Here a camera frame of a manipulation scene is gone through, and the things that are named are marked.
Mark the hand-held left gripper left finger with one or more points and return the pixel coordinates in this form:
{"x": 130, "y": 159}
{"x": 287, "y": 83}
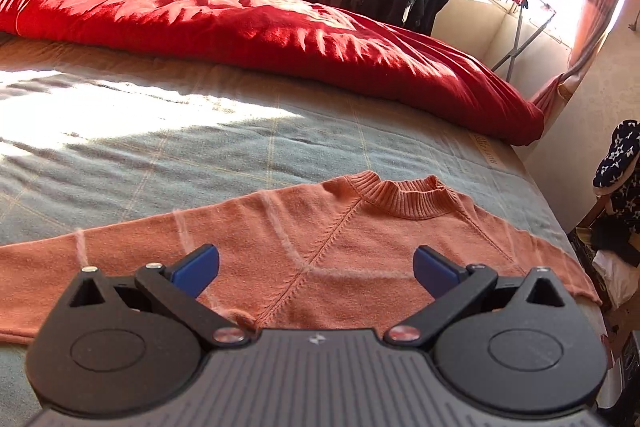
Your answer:
{"x": 197, "y": 269}

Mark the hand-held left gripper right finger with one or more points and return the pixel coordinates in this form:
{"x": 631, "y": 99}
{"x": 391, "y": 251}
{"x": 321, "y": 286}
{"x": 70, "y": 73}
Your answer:
{"x": 435, "y": 272}

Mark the orange knit sweater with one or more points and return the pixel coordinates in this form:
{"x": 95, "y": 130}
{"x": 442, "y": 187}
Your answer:
{"x": 350, "y": 237}

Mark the bed with blue plaid sheet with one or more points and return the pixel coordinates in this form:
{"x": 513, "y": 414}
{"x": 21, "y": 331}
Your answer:
{"x": 150, "y": 147}

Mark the wooden chair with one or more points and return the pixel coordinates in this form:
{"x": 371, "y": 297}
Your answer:
{"x": 585, "y": 227}

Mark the white folded cloth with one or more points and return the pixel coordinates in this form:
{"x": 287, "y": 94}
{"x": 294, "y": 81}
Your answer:
{"x": 617, "y": 279}

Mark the black cloth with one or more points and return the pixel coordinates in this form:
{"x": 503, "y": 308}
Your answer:
{"x": 615, "y": 237}

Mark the red quilt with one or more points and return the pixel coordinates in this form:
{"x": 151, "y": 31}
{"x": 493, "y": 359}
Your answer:
{"x": 250, "y": 32}

